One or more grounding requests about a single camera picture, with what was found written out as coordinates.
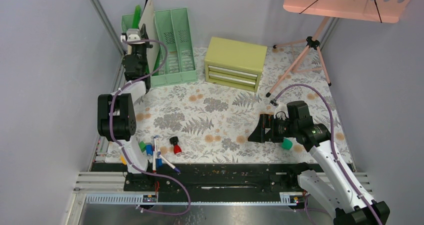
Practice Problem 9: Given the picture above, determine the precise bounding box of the white perforated board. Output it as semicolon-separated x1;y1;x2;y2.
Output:
138;0;160;72

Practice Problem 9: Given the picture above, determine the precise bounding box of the yellow tape measure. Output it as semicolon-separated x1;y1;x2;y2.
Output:
120;155;127;165

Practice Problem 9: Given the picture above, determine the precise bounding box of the green cube block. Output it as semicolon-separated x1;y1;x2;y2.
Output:
280;139;293;151

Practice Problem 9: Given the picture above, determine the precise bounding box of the floral table mat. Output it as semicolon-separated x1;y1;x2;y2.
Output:
105;46;354;165

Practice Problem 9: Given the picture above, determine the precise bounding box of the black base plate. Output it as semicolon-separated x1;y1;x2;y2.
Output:
91;162;355;204

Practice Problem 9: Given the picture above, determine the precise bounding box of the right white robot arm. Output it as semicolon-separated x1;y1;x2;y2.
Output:
248;100;390;225

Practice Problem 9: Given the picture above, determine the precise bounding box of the pink music stand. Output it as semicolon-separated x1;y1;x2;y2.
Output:
265;0;411;98

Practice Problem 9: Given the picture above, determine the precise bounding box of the white blue marker pen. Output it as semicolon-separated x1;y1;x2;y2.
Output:
159;154;181;173

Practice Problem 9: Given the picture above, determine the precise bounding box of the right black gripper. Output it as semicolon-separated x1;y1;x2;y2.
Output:
247;113;298;143

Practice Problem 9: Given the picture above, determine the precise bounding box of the white red marker pen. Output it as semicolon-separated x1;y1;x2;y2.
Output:
152;135;161;173

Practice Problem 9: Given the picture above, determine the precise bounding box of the yellow-green drawer cabinet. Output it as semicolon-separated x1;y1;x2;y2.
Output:
204;36;268;92

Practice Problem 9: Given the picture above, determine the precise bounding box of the small blue cap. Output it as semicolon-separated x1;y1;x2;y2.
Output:
145;144;154;156

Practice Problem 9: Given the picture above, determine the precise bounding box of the red black stamp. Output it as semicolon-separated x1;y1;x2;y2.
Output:
169;136;182;155

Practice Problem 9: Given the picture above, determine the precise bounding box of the green clip file folder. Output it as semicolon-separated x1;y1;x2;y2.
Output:
131;4;142;29

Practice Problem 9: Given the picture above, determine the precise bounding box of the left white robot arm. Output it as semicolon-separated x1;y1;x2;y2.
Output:
97;24;155;191

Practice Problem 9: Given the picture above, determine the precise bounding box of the aluminium rail frame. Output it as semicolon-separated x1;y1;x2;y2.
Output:
63;0;125;225

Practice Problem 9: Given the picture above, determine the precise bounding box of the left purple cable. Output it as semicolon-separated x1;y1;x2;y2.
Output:
108;38;192;217

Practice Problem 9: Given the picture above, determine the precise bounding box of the mint green file organizer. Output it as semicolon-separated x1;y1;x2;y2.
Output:
120;8;197;88

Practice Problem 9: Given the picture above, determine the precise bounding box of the green small block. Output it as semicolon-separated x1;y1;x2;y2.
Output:
138;141;146;152

